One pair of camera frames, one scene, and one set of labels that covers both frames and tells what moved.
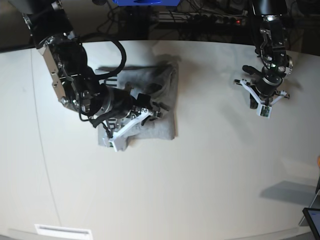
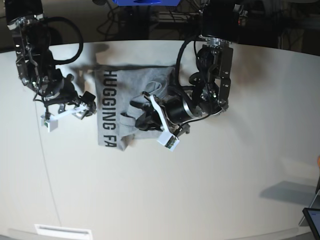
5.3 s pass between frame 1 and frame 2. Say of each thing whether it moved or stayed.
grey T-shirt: stayed
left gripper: moved
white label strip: stayed
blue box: stayed
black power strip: stayed
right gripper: moved
